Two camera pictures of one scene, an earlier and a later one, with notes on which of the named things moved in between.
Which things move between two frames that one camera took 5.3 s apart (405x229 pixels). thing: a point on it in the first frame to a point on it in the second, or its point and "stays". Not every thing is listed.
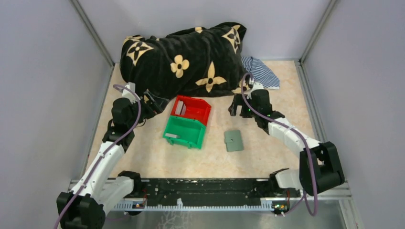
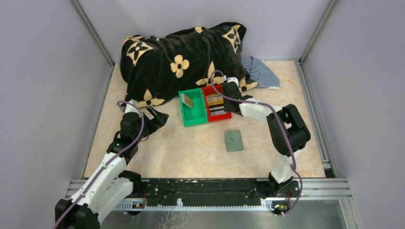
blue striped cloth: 261,73 stays
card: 173,135 to 187,100
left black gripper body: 149,111 to 150,125
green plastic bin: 191,131 to 196,115
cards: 181,108 to 216,103
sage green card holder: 233,140 stays
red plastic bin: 196,109 to 209,90
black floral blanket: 204,61 stays
